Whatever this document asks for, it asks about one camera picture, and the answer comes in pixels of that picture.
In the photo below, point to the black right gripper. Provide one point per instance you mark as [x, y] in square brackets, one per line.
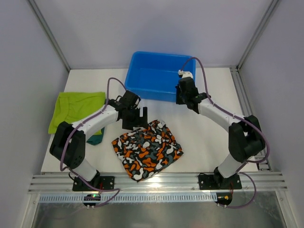
[184, 95]

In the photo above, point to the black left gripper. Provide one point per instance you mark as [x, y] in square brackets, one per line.
[137, 118]

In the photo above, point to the orange black patterned shorts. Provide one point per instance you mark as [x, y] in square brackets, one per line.
[146, 152]

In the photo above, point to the dark green shorts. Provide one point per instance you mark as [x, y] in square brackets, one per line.
[96, 138]

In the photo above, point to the lime green shorts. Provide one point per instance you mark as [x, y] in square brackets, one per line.
[74, 106]

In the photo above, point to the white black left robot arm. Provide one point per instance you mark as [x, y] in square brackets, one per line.
[69, 142]

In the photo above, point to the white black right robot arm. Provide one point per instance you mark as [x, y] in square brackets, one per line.
[244, 133]

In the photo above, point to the blue plastic bin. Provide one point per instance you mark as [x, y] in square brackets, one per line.
[154, 75]

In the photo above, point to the left controller board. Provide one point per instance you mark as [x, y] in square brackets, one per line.
[91, 200]

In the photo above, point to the controller board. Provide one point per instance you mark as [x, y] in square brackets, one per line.
[223, 199]
[91, 200]

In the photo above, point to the right controller board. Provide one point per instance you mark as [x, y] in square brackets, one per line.
[223, 199]

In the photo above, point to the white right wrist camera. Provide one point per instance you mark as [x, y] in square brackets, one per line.
[184, 74]

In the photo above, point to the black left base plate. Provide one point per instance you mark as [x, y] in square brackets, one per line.
[107, 184]

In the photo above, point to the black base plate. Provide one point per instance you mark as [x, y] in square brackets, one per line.
[107, 184]
[206, 182]

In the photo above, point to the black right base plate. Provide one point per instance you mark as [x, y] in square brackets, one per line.
[206, 182]

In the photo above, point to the grey slotted cable duct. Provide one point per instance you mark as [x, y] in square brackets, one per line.
[133, 197]

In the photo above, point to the right side aluminium rail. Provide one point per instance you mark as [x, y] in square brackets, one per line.
[263, 163]

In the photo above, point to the aluminium mounting rail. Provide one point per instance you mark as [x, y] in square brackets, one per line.
[163, 182]

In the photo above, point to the right aluminium frame post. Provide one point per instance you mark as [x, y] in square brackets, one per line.
[262, 25]

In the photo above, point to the aluminium frame post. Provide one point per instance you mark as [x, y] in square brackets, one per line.
[42, 21]
[262, 25]

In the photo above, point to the left aluminium frame post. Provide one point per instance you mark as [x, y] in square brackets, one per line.
[42, 21]

